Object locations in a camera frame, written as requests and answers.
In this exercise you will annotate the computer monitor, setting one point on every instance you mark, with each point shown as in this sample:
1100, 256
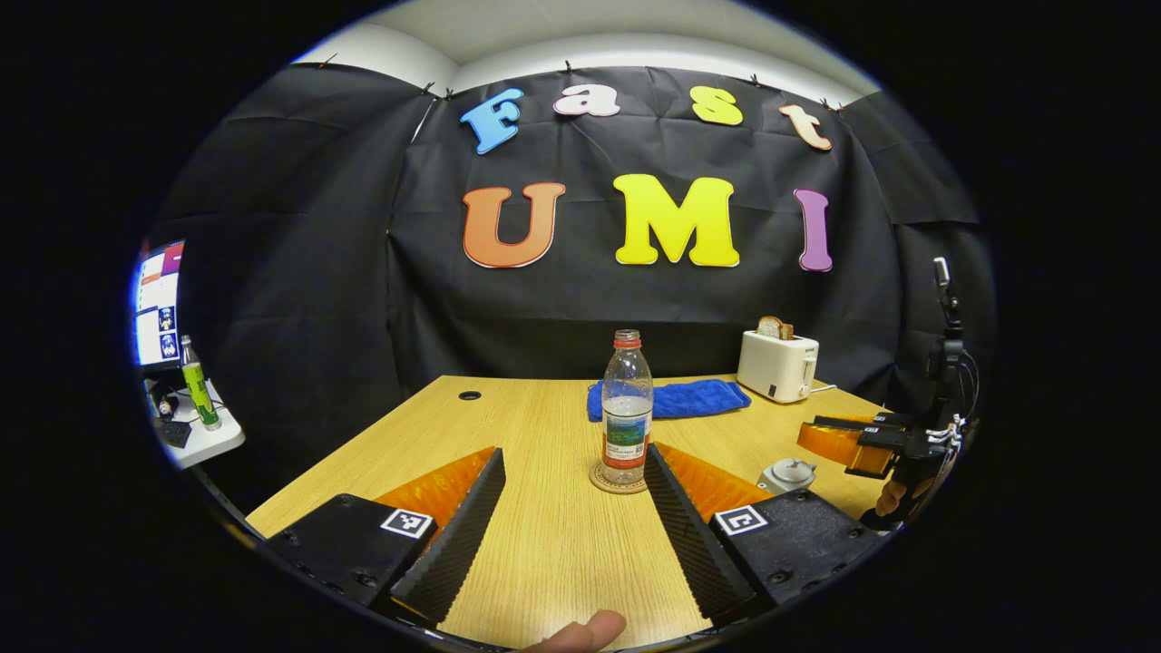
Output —
159, 304

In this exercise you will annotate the white side table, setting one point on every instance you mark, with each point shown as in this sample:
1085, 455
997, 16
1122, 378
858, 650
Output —
213, 440

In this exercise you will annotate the clear plastic water bottle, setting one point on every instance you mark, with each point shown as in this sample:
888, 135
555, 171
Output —
626, 408

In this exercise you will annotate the white floral teacup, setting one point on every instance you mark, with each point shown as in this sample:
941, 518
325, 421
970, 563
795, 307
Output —
775, 485

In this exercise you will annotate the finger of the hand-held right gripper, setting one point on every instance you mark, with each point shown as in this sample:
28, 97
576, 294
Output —
853, 421
839, 446

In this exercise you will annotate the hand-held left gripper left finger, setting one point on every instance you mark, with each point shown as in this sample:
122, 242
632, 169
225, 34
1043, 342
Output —
458, 544

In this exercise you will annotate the green drink bottle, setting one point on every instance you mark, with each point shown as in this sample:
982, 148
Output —
198, 385

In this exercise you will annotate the small black device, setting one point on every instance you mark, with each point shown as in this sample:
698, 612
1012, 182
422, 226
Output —
174, 433

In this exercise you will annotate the round wooden coaster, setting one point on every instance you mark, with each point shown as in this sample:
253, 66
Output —
609, 484

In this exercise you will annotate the toast slice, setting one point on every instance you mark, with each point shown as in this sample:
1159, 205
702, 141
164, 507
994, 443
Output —
774, 328

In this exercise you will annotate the white toaster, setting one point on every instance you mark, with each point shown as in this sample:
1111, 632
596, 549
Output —
775, 367

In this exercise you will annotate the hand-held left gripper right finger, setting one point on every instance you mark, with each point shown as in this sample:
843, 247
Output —
694, 544

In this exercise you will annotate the blue folded towel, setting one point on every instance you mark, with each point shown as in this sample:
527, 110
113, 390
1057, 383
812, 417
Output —
698, 399

